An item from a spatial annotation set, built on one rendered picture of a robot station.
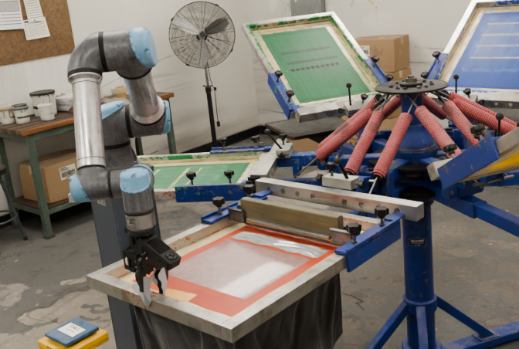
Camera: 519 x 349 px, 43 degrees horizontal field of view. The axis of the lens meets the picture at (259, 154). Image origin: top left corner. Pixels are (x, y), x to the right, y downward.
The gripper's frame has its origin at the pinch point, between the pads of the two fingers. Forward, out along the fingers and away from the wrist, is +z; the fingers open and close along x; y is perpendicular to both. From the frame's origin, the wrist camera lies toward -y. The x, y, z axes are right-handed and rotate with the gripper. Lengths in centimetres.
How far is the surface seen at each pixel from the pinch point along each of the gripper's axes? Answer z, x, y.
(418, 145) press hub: -10, -137, -5
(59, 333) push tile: 3.5, 21.8, 13.3
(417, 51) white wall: -7, -471, 170
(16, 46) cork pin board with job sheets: -48, -181, 379
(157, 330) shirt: 16.3, -7.9, 11.6
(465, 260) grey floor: 94, -258, 29
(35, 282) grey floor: 98, -98, 257
